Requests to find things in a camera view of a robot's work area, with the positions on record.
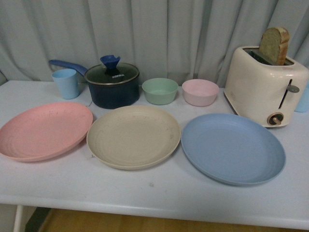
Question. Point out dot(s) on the blue plate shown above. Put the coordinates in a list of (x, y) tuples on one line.
[(232, 149)]

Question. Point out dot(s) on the pink plate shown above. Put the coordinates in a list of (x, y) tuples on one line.
[(45, 131)]

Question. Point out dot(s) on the green bowl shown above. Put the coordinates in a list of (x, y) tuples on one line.
[(160, 91)]

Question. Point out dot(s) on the beige plate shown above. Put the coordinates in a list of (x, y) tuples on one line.
[(134, 137)]

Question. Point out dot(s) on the dark blue saucepan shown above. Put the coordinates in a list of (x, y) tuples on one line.
[(110, 96)]

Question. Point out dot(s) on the pink bowl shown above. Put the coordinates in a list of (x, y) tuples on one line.
[(199, 92)]

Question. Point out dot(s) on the glass lid with blue knob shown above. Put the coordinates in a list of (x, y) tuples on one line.
[(111, 71)]

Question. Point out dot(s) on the grey curtain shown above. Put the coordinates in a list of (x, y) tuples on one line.
[(175, 39)]

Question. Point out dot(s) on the light blue cup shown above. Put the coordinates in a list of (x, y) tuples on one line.
[(303, 104), (67, 83)]

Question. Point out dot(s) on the cream toaster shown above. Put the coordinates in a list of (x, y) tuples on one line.
[(261, 91)]

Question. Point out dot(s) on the bread slice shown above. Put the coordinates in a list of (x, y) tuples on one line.
[(274, 45)]

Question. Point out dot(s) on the light blue cup at right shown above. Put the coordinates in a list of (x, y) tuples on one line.
[(303, 104)]

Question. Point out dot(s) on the white table leg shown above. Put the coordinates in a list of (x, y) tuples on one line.
[(20, 219)]

